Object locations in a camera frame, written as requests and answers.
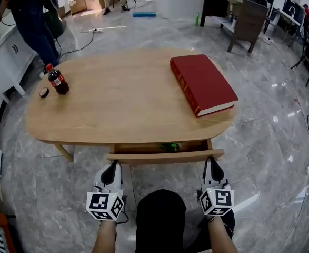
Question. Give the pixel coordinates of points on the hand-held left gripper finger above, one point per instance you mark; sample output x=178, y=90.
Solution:
x=118, y=176
x=104, y=175

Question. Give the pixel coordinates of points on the white rectangular counter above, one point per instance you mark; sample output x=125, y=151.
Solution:
x=180, y=1

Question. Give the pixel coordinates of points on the dark green bin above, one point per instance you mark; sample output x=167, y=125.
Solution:
x=54, y=25

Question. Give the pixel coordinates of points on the green bottle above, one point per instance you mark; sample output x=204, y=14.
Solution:
x=197, y=19

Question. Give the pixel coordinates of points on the blue foam roll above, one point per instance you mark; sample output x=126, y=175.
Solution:
x=144, y=14

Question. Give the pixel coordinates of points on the white table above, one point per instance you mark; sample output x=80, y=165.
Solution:
x=288, y=18

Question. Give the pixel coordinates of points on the green artificial plant sprig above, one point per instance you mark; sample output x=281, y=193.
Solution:
x=171, y=146

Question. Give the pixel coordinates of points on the red hardcover book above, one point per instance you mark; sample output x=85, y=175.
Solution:
x=204, y=83

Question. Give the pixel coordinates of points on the wooden coffee table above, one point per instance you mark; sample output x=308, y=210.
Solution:
x=117, y=93

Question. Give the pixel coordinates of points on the cardboard box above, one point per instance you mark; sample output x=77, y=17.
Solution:
x=78, y=5

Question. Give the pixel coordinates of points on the white sink cabinet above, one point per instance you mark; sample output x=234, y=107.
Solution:
x=7, y=62

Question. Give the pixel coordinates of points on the small black round lid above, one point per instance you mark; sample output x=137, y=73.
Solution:
x=44, y=93

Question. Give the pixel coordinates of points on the person's left forearm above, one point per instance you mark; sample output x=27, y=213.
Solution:
x=105, y=236

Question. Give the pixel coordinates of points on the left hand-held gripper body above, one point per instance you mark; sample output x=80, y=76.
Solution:
x=104, y=203

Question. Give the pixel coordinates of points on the person's black trousers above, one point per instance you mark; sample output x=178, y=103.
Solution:
x=160, y=220

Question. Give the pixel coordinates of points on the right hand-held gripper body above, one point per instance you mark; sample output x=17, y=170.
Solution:
x=217, y=199

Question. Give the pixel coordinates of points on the wooden drawer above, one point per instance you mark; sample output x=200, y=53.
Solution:
x=164, y=157

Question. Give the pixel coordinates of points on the dark soda bottle red cap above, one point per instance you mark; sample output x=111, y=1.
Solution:
x=58, y=82

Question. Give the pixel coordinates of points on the dark wooden vanity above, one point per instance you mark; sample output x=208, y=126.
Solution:
x=245, y=20

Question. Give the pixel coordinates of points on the person's right forearm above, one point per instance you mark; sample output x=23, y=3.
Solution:
x=221, y=236

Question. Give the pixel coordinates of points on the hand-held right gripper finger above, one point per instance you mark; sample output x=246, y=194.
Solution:
x=209, y=173
x=220, y=175

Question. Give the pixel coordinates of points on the orange chair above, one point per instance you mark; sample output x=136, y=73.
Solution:
x=4, y=220

